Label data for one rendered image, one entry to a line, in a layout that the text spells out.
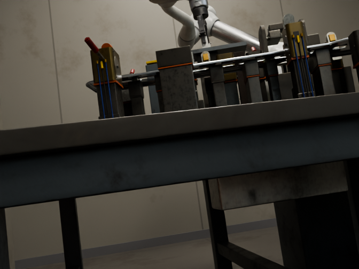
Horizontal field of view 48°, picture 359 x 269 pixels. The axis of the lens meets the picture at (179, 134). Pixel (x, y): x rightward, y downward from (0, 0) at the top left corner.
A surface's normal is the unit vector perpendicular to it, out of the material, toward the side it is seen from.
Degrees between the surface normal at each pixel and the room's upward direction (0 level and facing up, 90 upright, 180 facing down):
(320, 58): 90
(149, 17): 90
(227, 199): 90
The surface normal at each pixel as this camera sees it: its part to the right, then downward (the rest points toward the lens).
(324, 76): -0.10, -0.10
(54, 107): 0.17, -0.13
